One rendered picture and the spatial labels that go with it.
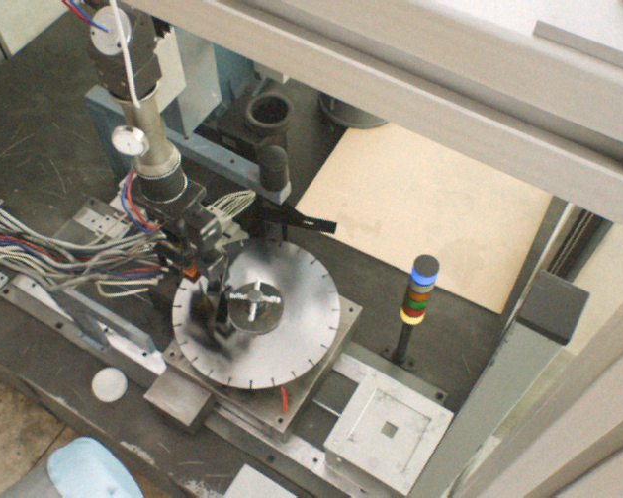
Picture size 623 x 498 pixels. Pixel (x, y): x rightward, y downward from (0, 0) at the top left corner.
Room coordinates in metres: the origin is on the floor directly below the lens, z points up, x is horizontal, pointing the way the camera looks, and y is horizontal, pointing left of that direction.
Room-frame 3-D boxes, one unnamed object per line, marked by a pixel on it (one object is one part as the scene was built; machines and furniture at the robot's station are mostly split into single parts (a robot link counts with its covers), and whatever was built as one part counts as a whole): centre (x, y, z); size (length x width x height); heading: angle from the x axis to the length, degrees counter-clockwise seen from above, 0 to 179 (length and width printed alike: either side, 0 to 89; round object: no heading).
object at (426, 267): (0.58, -0.20, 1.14); 0.05 x 0.04 x 0.03; 149
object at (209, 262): (0.61, 0.18, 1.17); 0.06 x 0.05 x 0.20; 50
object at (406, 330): (0.58, -0.20, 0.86); 0.02 x 0.02 x 0.22
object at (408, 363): (0.58, -0.20, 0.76); 0.09 x 0.03 x 0.03; 59
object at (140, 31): (0.80, 0.18, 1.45); 0.35 x 0.07 x 0.28; 149
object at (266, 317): (0.59, 0.11, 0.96); 0.11 x 0.11 x 0.03
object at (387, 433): (0.37, -0.15, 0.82); 0.18 x 0.18 x 0.15; 59
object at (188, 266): (0.70, 0.27, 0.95); 0.10 x 0.03 x 0.07; 59
